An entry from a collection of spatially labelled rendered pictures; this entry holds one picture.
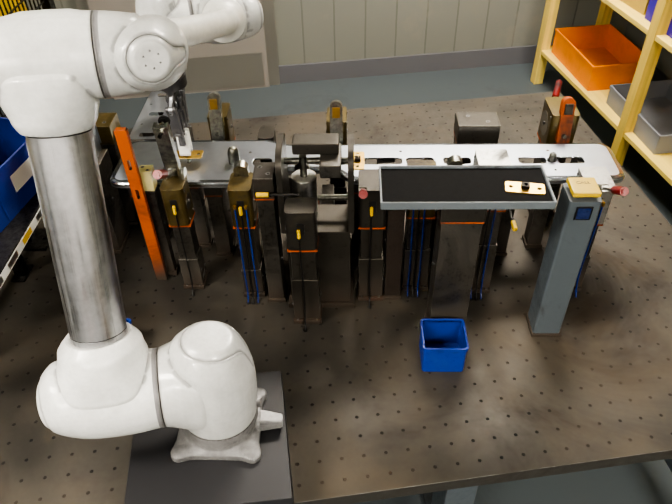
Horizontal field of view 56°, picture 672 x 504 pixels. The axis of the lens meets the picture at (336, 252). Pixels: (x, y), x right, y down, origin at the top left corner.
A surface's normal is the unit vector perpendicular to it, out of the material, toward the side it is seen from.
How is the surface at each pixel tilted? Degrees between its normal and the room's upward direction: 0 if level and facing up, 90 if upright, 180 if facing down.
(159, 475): 4
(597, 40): 90
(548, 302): 90
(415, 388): 0
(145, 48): 78
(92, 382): 68
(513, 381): 0
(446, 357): 90
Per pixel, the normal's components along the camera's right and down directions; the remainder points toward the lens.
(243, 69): 0.14, 0.66
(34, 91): 0.19, 0.47
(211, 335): 0.14, -0.78
